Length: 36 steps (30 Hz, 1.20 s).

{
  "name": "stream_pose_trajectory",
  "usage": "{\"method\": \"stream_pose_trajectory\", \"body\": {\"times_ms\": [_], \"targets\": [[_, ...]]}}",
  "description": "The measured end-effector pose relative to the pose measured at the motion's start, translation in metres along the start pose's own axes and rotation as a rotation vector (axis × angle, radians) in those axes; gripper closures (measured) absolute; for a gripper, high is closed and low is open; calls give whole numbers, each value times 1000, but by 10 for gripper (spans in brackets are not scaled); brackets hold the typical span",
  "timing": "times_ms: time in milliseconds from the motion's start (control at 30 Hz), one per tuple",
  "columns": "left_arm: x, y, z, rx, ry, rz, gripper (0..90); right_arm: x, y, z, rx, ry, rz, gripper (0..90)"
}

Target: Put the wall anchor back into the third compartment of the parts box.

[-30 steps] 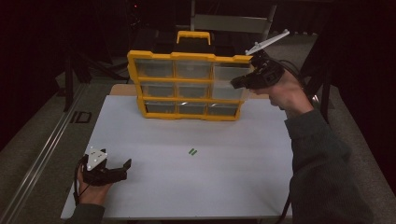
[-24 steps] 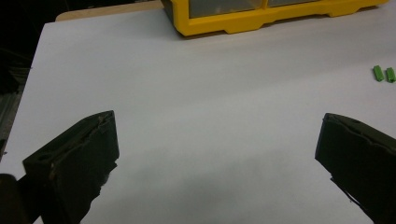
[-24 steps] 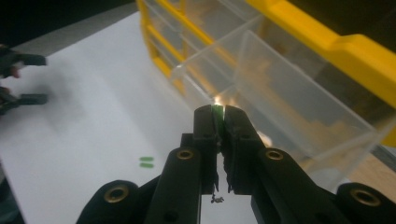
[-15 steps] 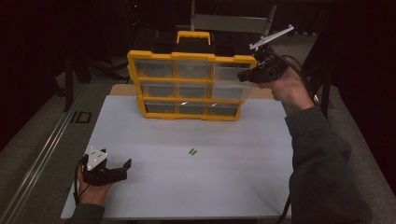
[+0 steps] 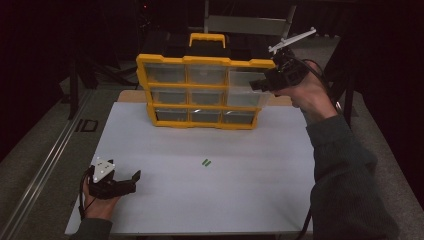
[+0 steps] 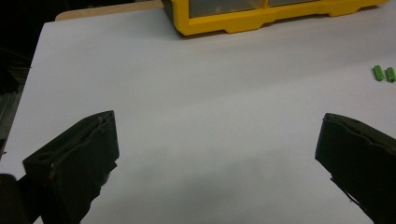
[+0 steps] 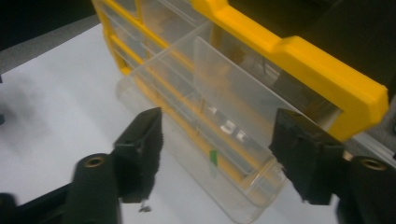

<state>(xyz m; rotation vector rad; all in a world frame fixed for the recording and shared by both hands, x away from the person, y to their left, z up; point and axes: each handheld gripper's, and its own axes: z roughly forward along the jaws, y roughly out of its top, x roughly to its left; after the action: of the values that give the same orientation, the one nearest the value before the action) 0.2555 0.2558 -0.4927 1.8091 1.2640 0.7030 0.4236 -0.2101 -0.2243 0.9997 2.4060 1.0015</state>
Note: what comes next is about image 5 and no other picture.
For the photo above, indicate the grey metal desk frame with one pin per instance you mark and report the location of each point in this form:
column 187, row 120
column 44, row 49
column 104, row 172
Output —
column 246, row 25

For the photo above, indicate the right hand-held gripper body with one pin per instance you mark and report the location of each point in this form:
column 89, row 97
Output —
column 288, row 71

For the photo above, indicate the person's left hand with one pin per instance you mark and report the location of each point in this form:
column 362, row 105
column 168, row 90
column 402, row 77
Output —
column 98, row 208

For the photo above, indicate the yellow and black organizer case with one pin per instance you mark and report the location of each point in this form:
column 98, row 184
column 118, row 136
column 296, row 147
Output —
column 206, row 59

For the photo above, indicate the person's right hand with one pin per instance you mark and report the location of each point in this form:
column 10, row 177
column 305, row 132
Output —
column 313, row 100

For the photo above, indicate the aluminium floor rail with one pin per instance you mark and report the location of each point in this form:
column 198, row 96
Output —
column 339, row 107
column 50, row 160

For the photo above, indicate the white table board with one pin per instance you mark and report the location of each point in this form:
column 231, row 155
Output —
column 200, row 200

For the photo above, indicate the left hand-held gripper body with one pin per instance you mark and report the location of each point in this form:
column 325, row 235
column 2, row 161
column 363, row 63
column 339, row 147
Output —
column 104, row 189

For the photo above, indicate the black metal stand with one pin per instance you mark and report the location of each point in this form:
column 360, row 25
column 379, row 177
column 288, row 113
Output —
column 73, row 93
column 349, row 106

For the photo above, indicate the grid of clear plastic drawers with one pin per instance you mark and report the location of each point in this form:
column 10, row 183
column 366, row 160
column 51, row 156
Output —
column 165, row 74

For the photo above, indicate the clear plastic organizer drawer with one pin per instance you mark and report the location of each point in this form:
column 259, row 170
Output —
column 245, row 98

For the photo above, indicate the small green piece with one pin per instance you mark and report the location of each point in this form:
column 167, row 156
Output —
column 208, row 163
column 204, row 162

